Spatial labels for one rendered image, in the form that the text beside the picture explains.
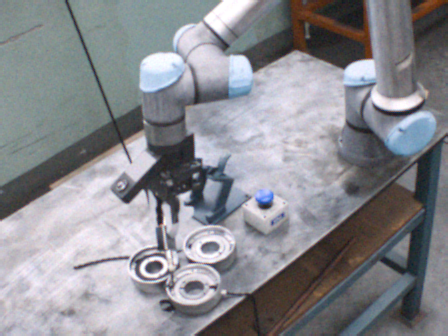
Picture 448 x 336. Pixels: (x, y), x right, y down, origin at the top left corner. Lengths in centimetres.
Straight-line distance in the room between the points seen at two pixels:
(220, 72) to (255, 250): 41
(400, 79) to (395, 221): 58
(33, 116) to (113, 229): 149
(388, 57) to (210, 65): 35
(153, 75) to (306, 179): 55
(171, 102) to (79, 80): 185
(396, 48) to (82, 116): 201
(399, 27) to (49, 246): 88
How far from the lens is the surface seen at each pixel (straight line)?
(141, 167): 114
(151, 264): 130
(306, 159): 152
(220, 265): 126
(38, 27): 272
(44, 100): 285
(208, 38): 119
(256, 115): 169
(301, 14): 348
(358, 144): 147
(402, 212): 175
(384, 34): 119
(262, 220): 131
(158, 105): 107
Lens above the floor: 174
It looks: 38 degrees down
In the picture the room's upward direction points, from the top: 8 degrees counter-clockwise
